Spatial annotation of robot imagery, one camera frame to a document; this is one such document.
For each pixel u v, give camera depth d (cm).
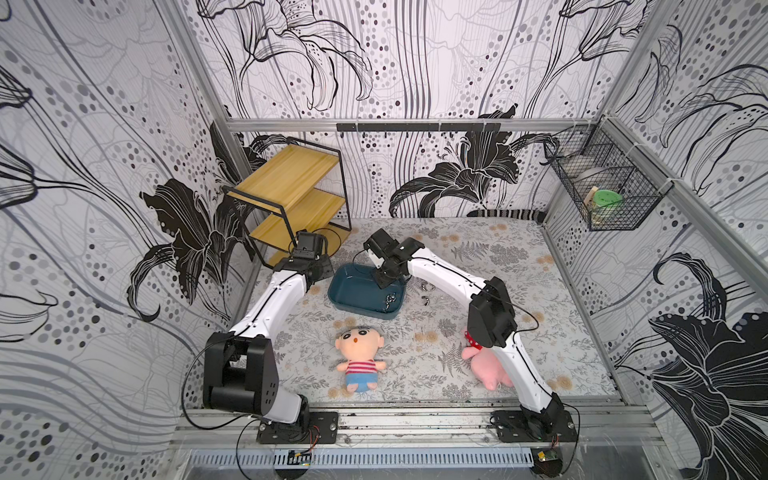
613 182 79
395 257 69
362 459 76
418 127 92
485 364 76
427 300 96
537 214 119
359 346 79
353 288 101
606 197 78
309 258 66
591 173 79
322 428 74
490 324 57
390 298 96
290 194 80
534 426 64
